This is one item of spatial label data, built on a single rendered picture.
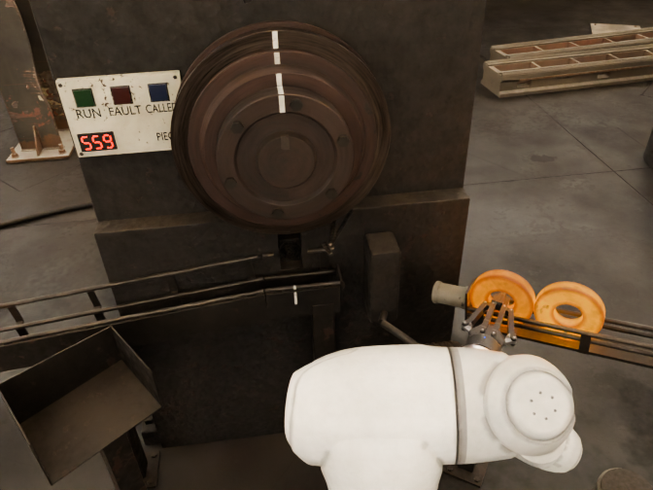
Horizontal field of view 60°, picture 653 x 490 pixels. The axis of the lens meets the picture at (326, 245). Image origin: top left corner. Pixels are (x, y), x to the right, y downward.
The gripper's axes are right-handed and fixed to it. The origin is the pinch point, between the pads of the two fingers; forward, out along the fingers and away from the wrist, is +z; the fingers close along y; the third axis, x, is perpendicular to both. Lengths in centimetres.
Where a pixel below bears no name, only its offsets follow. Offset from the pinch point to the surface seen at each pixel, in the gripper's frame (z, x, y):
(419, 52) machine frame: 17, 52, -30
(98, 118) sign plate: -28, 47, -89
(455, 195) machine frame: 16.8, 14.7, -18.4
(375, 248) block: -5.0, 9.3, -31.7
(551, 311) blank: -1.3, 1.0, 11.7
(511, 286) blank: -0.9, 5.2, 1.7
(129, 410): -63, -5, -67
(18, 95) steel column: 98, -40, -319
